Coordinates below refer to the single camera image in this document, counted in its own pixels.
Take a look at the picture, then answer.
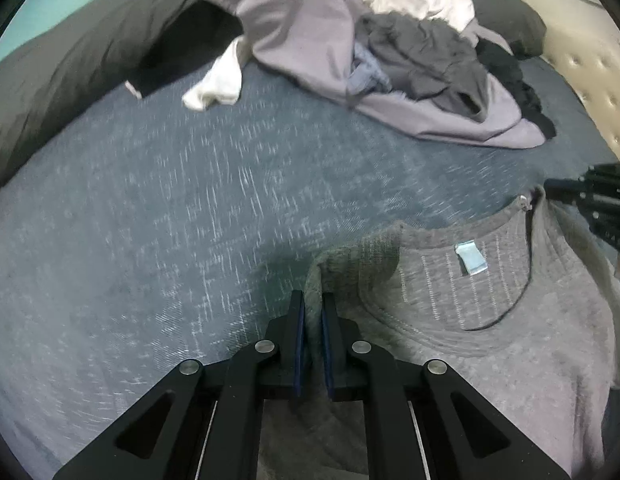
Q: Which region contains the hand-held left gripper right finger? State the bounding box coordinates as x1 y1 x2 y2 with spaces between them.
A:
321 292 571 480

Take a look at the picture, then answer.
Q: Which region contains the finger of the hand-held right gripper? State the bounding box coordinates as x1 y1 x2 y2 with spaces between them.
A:
545 176 585 207

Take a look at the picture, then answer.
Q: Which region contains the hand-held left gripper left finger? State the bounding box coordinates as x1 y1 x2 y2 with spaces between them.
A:
52 290 307 480

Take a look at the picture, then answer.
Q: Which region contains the grey knit sweater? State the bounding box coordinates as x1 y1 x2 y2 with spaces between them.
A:
260 185 620 480

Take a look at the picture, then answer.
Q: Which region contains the pile of mixed clothes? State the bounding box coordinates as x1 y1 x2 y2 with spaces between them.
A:
197 0 546 150

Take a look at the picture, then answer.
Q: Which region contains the black garment with grey stripe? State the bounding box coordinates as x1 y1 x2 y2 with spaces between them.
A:
477 40 558 138

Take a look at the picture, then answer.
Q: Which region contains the cream tufted headboard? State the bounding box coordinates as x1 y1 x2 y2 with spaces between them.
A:
502 0 620 161

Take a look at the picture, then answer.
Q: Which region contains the dark grey crumpled garment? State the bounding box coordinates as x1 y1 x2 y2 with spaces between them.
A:
355 12 491 123

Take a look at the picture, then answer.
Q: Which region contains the small blue-grey cloth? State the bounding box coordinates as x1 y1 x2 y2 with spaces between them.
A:
349 42 392 97

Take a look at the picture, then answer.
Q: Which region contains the small white cloth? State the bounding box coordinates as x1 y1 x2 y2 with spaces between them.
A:
182 37 253 112

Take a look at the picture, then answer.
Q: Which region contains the black garment with white tag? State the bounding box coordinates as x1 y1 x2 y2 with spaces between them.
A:
125 0 246 97

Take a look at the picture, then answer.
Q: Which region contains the long dark grey pillow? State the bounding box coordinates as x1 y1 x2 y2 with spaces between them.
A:
0 0 206 193

